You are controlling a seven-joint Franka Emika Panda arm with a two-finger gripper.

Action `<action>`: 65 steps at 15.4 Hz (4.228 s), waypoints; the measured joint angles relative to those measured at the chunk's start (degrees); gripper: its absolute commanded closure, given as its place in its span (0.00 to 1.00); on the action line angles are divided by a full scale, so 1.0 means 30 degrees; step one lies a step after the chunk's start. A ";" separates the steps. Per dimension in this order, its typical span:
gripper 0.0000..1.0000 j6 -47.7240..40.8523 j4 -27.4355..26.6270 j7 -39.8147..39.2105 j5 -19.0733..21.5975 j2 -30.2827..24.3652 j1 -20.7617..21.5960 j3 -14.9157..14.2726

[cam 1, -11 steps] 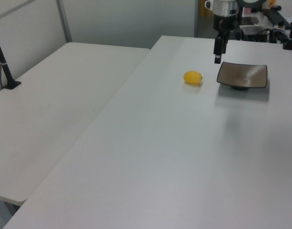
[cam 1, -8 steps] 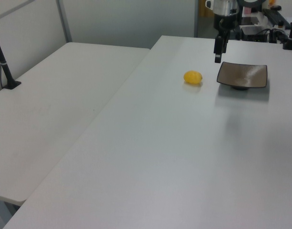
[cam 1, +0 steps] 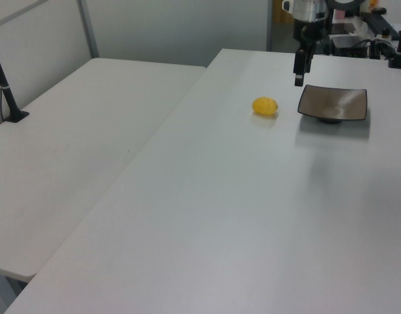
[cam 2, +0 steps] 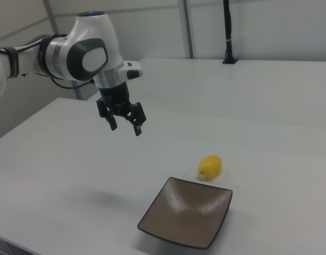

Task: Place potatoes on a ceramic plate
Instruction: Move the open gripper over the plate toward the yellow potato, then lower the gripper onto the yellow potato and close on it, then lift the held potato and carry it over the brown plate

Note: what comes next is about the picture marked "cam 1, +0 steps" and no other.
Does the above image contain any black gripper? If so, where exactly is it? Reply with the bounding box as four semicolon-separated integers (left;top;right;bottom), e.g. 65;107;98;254
293;18;327;88

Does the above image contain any yellow potato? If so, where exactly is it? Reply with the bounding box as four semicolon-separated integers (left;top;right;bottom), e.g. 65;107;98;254
251;96;279;116

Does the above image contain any brown square ceramic plate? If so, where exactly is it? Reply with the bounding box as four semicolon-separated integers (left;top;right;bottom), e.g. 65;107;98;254
296;84;368;124

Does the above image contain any black electronics box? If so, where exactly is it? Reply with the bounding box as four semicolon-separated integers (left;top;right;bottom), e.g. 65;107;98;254
330;34;372;58

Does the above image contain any brown wooden board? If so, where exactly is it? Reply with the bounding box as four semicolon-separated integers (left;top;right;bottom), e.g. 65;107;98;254
271;0;295;24

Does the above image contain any black keyboard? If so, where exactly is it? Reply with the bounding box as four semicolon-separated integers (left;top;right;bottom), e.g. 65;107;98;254
362;12;401;37

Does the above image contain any white side table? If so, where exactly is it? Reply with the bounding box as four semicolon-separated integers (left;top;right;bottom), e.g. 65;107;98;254
0;58;207;284

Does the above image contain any grey partition frame post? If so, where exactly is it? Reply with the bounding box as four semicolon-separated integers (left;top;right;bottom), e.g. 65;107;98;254
266;0;273;52
77;0;100;60

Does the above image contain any black cable bundle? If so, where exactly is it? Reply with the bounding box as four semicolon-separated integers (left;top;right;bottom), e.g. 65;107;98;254
369;38;396;60

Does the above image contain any black camera stand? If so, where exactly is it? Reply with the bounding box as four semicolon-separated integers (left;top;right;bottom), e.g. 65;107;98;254
387;29;401;69

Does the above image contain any black camera pole with base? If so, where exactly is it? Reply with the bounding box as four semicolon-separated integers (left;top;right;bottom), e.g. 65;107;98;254
0;34;30;124

